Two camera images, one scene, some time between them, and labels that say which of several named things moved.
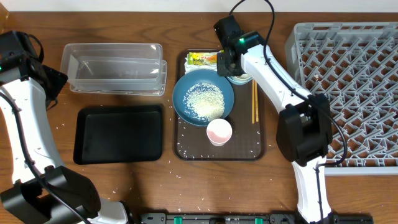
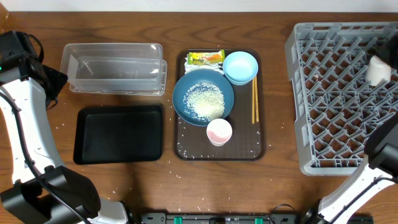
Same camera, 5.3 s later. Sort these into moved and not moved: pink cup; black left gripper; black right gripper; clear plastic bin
Moved: black right gripper
Not moved: clear plastic bin; pink cup; black left gripper
